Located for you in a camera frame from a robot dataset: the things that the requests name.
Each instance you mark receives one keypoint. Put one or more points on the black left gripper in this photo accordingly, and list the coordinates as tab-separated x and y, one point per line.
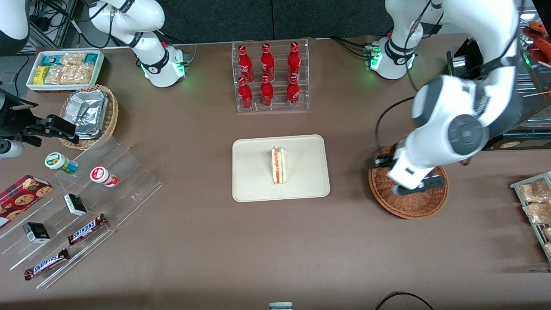
380	161

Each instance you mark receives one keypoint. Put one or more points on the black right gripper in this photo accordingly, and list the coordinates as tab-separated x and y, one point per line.
9	120

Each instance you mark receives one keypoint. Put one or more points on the triangle sandwich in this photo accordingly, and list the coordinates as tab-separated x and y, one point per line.
279	165

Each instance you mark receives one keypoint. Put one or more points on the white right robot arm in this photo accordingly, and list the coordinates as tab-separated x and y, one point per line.
150	17

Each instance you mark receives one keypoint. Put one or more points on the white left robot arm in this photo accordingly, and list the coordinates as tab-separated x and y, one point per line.
452	112

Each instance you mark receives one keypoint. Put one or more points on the light wicker basket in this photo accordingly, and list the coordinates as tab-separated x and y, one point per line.
111	116

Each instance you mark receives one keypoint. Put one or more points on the brown round wicker basket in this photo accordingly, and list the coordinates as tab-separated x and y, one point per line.
413	207

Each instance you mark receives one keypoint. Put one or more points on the cream plastic tray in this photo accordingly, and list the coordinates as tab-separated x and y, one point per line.
305	168

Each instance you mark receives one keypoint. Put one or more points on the tray of packaged snacks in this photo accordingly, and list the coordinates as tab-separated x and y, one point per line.
516	186

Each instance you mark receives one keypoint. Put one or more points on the silver foil package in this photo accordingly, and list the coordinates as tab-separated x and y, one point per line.
86	107

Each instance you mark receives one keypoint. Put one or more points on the green lid cup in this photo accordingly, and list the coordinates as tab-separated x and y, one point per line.
58	161

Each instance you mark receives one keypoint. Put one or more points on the white snack bin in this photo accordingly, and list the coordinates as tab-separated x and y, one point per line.
32	86

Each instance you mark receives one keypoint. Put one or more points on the clear bag of crackers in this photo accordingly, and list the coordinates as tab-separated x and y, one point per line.
73	58
69	74

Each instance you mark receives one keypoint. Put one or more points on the yellow snack packet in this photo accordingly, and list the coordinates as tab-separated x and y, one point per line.
40	75

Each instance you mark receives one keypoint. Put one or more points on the red lid cup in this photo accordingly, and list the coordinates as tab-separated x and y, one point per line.
101	175

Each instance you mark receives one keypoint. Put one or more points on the teal snack packet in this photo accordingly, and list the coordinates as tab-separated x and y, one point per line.
91	58
51	59

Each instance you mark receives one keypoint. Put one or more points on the small black box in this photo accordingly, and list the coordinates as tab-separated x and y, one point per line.
75	204
36	232

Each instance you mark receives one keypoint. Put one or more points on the clear acrylic stepped display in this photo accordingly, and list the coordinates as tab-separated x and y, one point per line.
129	172

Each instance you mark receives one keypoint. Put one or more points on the red cookie box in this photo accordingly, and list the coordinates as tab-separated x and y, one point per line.
21	198

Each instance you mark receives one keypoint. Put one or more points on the Snickers bar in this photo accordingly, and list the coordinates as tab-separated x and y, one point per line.
46	264
86	229

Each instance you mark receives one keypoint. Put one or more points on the red cola bottle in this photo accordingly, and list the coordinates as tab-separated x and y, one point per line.
267	62
267	94
294	60
293	94
245	95
246	64

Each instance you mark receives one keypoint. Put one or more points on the clear acrylic bottle rack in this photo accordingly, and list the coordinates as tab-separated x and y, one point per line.
280	107

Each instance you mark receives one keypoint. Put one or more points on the black food warmer machine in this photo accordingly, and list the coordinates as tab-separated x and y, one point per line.
467	51

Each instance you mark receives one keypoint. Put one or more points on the clear bag of snacks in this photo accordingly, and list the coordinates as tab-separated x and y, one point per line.
547	233
548	249
538	213
536	191

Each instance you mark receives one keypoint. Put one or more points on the small grey device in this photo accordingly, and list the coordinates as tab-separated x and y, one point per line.
280	306

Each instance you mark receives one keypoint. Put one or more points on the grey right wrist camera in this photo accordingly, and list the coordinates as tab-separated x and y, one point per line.
10	149

